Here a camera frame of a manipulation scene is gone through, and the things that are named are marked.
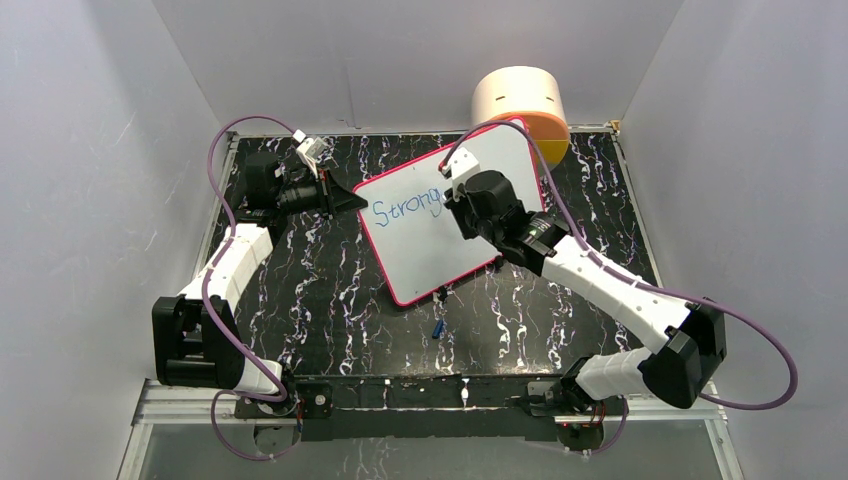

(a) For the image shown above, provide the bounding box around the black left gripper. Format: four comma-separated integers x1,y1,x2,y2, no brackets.
277,166,369,223

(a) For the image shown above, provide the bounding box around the pink-framed whiteboard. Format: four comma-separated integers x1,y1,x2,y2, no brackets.
353,116,543,306

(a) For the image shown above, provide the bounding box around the blue marker cap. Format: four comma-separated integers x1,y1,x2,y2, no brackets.
431,320,445,340

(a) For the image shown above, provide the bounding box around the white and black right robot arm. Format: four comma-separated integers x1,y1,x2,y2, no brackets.
445,170,726,414

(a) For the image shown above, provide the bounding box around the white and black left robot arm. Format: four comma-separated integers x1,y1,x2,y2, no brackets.
152,152,368,416

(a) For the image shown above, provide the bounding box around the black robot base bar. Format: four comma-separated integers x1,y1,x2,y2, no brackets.
291,374,604,444

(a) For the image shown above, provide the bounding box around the cream and orange cylinder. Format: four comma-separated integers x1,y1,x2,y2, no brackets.
471,66,570,166

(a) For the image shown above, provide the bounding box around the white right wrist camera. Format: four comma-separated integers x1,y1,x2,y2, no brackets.
439,147,481,199

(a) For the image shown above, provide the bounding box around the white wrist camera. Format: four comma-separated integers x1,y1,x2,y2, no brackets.
439,147,481,199
292,129,328,178

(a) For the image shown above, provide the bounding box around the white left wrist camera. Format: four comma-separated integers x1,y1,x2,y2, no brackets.
292,129,328,178

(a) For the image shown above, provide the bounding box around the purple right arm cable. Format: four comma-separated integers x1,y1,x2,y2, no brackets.
442,119,800,458

